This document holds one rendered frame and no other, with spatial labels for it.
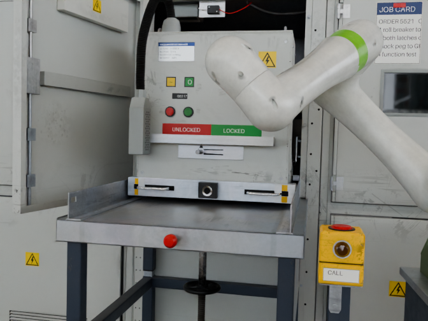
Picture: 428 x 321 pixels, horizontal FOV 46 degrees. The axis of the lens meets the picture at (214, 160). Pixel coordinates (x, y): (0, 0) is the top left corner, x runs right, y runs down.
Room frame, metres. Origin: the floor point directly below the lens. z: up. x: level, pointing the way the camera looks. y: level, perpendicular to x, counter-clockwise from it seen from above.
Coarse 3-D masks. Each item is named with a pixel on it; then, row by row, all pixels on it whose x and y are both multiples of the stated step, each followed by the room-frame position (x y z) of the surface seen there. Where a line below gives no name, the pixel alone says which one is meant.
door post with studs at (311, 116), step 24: (312, 0) 1.81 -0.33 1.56; (312, 24) 1.81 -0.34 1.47; (312, 48) 1.81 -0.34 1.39; (312, 120) 1.81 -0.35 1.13; (312, 144) 1.81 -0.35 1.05; (312, 168) 1.81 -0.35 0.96; (312, 192) 1.81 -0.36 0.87; (312, 216) 1.81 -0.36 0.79; (312, 240) 1.80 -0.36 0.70; (312, 264) 1.80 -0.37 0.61; (312, 288) 1.80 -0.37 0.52; (312, 312) 1.80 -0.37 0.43
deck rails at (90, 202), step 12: (72, 192) 1.27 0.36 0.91; (84, 192) 1.34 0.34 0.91; (96, 192) 1.41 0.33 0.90; (108, 192) 1.50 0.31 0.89; (120, 192) 1.59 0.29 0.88; (72, 204) 1.27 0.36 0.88; (84, 204) 1.34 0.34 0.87; (96, 204) 1.42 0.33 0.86; (108, 204) 1.50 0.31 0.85; (120, 204) 1.52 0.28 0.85; (288, 204) 1.62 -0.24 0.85; (72, 216) 1.27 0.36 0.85; (84, 216) 1.30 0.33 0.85; (288, 216) 1.39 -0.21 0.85; (288, 228) 1.20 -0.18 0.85
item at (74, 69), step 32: (32, 0) 1.44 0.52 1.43; (64, 0) 1.52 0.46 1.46; (96, 0) 1.66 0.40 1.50; (128, 0) 1.89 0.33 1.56; (32, 32) 1.42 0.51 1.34; (64, 32) 1.56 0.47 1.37; (96, 32) 1.71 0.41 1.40; (128, 32) 1.89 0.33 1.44; (32, 64) 1.40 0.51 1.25; (64, 64) 1.56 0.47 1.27; (96, 64) 1.71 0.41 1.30; (128, 64) 1.89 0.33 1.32; (32, 96) 1.44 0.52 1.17; (64, 96) 1.57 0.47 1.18; (96, 96) 1.72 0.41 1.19; (128, 96) 1.87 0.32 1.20; (32, 128) 1.41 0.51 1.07; (64, 128) 1.57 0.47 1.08; (96, 128) 1.72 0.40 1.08; (128, 128) 1.90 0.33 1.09; (32, 160) 1.44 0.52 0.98; (64, 160) 1.57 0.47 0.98; (96, 160) 1.72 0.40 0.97; (128, 160) 1.91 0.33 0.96; (32, 192) 1.44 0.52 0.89; (64, 192) 1.57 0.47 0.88
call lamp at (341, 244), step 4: (340, 240) 0.90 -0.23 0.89; (344, 240) 0.90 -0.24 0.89; (336, 244) 0.90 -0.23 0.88; (340, 244) 0.89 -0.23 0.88; (344, 244) 0.89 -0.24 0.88; (348, 244) 0.90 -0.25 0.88; (332, 248) 0.90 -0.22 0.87; (336, 248) 0.89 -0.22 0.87; (340, 248) 0.89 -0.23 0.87; (344, 248) 0.89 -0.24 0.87; (348, 248) 0.89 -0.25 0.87; (336, 252) 0.90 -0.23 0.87; (340, 252) 0.89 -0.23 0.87; (344, 252) 0.89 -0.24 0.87; (348, 252) 0.89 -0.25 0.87; (336, 256) 0.90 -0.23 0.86; (340, 256) 0.90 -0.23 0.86; (344, 256) 0.89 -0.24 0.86; (348, 256) 0.90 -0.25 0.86
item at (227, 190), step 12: (132, 180) 1.63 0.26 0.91; (156, 180) 1.61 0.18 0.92; (168, 180) 1.61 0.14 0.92; (180, 180) 1.60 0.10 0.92; (192, 180) 1.59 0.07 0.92; (204, 180) 1.58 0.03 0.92; (132, 192) 1.63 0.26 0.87; (156, 192) 1.61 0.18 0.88; (168, 192) 1.61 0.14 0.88; (180, 192) 1.60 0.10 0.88; (192, 192) 1.59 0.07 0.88; (228, 192) 1.57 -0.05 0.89; (240, 192) 1.56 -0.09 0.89; (264, 192) 1.55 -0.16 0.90; (288, 192) 1.53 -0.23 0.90
